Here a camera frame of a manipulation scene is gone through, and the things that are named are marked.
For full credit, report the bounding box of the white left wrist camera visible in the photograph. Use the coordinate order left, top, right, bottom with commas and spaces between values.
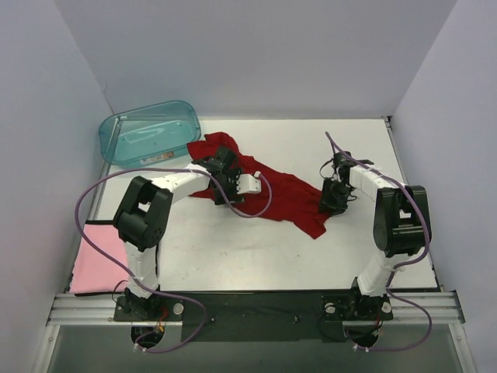
236, 173, 262, 195

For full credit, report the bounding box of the teal transparent plastic bin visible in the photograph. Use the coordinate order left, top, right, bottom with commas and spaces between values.
99, 100, 201, 169

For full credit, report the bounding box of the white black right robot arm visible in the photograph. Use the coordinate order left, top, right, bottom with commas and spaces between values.
318, 152, 432, 318

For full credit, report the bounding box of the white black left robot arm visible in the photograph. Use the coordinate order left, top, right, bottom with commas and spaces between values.
113, 146, 243, 320

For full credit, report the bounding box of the aluminium frame rail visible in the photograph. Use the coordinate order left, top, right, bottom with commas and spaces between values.
47, 290, 465, 326

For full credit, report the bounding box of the red t shirt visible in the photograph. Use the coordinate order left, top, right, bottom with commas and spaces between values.
187, 132, 329, 239

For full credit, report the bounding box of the pink folded t shirt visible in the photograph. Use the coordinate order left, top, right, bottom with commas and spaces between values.
69, 224, 130, 295

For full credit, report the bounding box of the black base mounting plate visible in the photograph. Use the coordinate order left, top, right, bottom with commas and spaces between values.
189, 290, 324, 342

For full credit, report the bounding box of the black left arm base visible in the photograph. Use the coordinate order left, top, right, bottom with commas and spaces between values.
113, 289, 185, 322

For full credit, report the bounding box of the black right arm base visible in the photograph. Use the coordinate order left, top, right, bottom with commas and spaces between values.
321, 278, 393, 322

